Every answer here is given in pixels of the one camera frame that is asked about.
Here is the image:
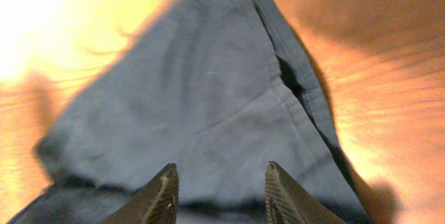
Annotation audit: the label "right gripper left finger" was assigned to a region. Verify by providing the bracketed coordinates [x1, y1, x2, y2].
[101, 163, 179, 224]

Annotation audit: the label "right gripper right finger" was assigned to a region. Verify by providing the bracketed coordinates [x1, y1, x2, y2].
[265, 161, 346, 224]

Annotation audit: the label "navy blue shorts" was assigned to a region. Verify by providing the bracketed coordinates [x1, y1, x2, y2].
[13, 0, 371, 223]

